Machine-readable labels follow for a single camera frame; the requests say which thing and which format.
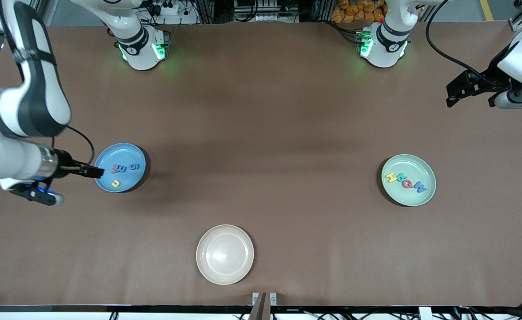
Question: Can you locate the blue plate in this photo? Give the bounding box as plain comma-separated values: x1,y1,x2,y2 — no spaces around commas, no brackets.
93,143,146,193

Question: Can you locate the pale green plate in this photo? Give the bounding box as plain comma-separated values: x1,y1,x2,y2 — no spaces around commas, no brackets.
381,154,437,207

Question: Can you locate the orange packets pile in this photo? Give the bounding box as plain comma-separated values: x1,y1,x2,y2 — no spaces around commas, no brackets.
331,0,386,24

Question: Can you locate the beige plate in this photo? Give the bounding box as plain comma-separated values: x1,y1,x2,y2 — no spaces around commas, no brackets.
196,224,255,285

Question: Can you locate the white power strip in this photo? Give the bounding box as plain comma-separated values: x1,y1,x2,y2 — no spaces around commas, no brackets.
147,0,199,25

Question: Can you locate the brown table cover sheet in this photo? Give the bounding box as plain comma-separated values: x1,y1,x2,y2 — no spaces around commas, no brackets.
0,21,522,307

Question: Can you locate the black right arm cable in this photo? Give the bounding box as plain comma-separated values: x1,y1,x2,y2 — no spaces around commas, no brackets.
0,0,95,172

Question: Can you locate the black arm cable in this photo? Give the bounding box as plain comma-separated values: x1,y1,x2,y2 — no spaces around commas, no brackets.
0,0,95,172
425,0,503,87

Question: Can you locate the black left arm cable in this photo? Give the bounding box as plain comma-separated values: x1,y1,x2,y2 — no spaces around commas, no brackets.
425,0,503,87

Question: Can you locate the brown mount post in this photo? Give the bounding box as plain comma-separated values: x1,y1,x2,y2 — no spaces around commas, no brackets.
248,292,272,320

